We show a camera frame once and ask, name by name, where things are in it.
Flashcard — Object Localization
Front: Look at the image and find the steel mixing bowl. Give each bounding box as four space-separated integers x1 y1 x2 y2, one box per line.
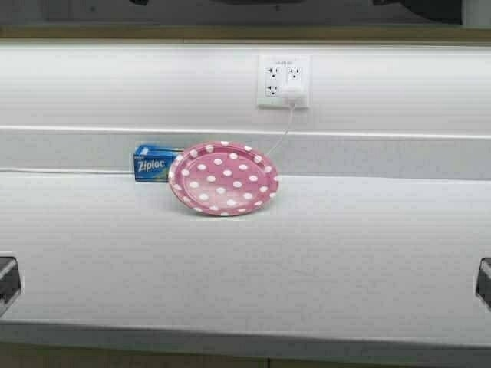
213 0 303 6

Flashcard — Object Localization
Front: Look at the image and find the pink polka dot plate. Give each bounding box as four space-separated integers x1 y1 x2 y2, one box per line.
168 141 279 217

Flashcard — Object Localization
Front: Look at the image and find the white power adapter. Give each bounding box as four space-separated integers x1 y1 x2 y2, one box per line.
282 86 305 106

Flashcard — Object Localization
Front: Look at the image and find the black cooking pot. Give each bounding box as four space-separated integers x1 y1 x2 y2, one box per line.
372 0 463 25

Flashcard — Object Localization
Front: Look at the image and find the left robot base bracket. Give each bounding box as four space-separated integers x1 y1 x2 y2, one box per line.
0 255 21 314

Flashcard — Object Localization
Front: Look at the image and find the white wall outlet plate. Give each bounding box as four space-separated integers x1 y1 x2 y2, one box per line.
256 55 311 109

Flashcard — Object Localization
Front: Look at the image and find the blue Ziploc box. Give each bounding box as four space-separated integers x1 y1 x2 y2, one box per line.
133 144 182 182

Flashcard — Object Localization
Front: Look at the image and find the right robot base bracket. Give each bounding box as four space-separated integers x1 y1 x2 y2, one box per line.
475 258 491 308

